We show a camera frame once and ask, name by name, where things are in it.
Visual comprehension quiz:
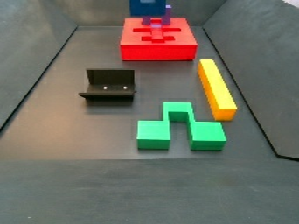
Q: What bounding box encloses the blue U-shaped block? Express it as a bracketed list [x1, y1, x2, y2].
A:
[129, 0, 165, 17]

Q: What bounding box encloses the black angled fixture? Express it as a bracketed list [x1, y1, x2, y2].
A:
[78, 68, 136, 100]

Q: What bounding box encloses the green S-shaped block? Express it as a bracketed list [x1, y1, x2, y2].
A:
[134, 101, 228, 151]

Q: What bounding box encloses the yellow long block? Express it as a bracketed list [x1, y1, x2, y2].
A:
[197, 59, 237, 121]

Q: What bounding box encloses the red slotted base block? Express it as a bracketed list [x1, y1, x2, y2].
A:
[120, 18, 197, 61]

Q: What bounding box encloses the purple U-shaped block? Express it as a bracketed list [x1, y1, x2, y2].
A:
[141, 4, 172, 25]

